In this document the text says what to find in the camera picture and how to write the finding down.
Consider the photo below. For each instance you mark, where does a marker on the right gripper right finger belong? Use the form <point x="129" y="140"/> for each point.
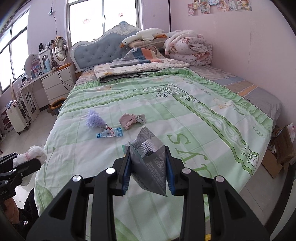
<point x="230" y="217"/>

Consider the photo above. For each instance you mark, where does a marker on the white cloth bundle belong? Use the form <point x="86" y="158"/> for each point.
<point x="33" y="152"/>

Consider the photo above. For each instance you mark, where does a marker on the silver snack bag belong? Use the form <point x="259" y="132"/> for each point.
<point x="148" y="158"/>

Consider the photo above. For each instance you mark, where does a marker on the blue candy wrapper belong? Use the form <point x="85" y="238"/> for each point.
<point x="110" y="132"/>

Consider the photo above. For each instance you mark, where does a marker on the pink cloth scrap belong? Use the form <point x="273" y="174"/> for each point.
<point x="127" y="120"/>

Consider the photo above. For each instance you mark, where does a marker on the left hand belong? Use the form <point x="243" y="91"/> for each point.
<point x="12" y="212"/>

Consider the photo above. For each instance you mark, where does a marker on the green patterned quilt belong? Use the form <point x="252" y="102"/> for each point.
<point x="211" y="129"/>

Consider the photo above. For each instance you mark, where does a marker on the small blue orange bin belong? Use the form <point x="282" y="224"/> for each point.
<point x="55" y="106"/>

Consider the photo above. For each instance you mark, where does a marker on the white desk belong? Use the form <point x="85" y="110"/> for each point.
<point x="34" y="96"/>

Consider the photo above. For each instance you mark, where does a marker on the white nightstand drawers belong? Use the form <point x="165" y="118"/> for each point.
<point x="58" y="84"/>

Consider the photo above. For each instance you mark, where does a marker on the cardboard box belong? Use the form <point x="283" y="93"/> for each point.
<point x="280" y="150"/>

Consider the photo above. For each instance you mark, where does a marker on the striped bed sheet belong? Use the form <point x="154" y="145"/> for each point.
<point x="259" y="97"/>

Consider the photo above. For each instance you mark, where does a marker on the round vanity mirror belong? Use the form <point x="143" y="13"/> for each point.
<point x="32" y="66"/>

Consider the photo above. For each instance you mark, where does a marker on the folded cartoon blanket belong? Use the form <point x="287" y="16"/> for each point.
<point x="105" y="73"/>

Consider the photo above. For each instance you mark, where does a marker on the pink floral folded comforter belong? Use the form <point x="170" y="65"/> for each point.
<point x="188" y="46"/>

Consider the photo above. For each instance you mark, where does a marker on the blue orange striped pillow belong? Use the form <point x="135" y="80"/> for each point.
<point x="136" y="56"/>

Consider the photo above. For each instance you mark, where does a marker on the electric fan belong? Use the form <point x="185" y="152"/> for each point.
<point x="60" y="50"/>

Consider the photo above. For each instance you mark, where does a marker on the blue tufted headboard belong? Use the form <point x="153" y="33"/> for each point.
<point x="105" y="49"/>

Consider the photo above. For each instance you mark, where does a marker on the side window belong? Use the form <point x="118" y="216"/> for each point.
<point x="14" y="50"/>

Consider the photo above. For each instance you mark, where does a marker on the white goose plush toy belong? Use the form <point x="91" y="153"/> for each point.
<point x="144" y="35"/>

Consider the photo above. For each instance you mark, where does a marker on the anime posters on wall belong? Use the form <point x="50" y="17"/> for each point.
<point x="204" y="6"/>

